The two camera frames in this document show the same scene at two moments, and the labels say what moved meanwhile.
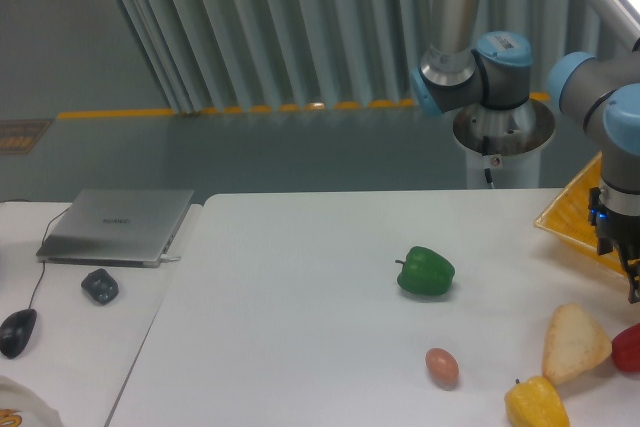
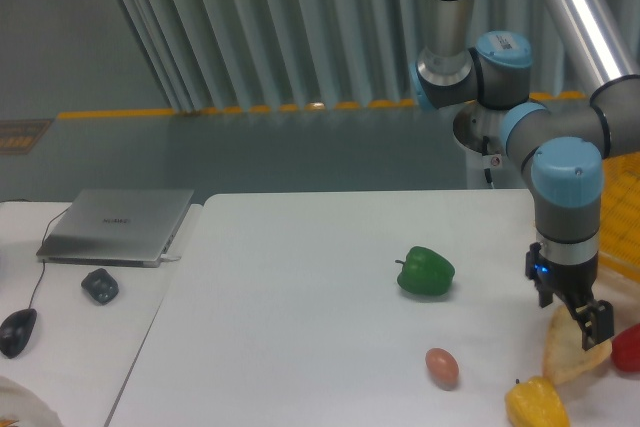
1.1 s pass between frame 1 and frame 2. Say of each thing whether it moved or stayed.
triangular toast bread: stayed
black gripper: moved
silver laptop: stayed
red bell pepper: stayed
